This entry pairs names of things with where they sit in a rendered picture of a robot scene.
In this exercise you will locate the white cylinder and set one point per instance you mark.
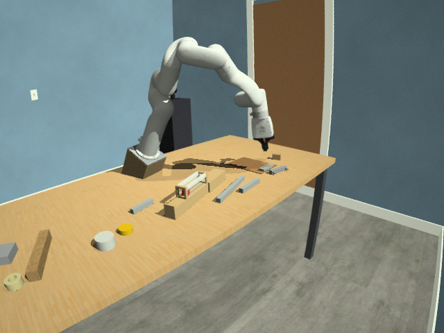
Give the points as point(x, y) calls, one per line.
point(105, 241)

